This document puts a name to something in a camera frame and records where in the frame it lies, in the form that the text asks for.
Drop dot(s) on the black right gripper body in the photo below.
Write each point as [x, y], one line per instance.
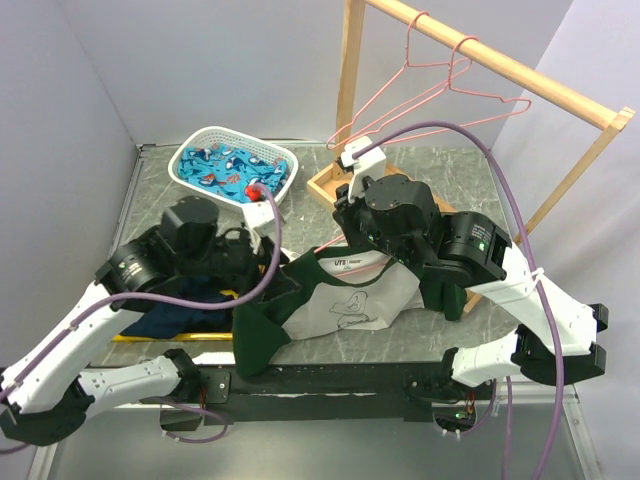
[360, 227]

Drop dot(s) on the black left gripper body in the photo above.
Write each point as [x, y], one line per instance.
[241, 256]

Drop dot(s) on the white and green t-shirt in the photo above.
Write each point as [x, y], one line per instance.
[303, 301]

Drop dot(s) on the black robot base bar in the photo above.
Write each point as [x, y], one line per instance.
[408, 391]

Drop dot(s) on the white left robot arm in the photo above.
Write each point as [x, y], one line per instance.
[184, 261]

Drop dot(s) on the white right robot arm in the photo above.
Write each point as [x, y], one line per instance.
[555, 331]

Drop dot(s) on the dark navy clothes pile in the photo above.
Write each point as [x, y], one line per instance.
[166, 321]

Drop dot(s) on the wooden clothes rack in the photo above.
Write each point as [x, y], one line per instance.
[322, 185]

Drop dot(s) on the yellow plastic tray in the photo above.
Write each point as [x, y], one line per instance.
[167, 321]

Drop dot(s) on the blue shark print cloth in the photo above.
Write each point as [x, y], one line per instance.
[227, 171]

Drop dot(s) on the white perforated plastic basket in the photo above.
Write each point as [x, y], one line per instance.
[207, 136]

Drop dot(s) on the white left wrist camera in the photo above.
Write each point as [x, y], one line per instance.
[260, 217]

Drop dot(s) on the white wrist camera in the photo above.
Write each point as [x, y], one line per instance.
[260, 217]
[371, 164]

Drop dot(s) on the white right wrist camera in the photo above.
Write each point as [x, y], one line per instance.
[371, 164]

